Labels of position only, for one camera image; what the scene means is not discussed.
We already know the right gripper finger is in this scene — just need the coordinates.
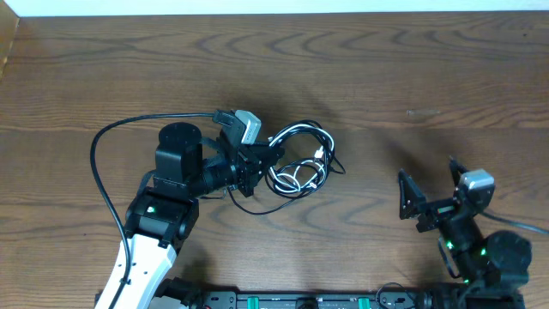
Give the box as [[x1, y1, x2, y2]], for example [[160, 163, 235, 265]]
[[449, 156, 468, 187], [398, 169, 426, 220]]

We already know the white cable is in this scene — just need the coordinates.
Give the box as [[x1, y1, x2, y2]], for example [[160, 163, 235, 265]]
[[268, 124, 335, 194]]

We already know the black cable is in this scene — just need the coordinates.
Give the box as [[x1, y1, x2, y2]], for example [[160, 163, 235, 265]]
[[226, 119, 347, 215]]

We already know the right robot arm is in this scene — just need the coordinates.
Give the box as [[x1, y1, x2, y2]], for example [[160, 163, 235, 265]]
[[398, 159, 533, 309]]

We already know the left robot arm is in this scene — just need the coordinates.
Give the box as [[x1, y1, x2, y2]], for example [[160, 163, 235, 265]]
[[95, 121, 284, 308]]

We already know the wooden side panel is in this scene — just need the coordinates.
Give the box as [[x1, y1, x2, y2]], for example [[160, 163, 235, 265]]
[[0, 0, 20, 76]]

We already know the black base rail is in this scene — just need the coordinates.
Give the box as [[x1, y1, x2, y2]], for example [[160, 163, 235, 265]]
[[195, 289, 525, 309]]

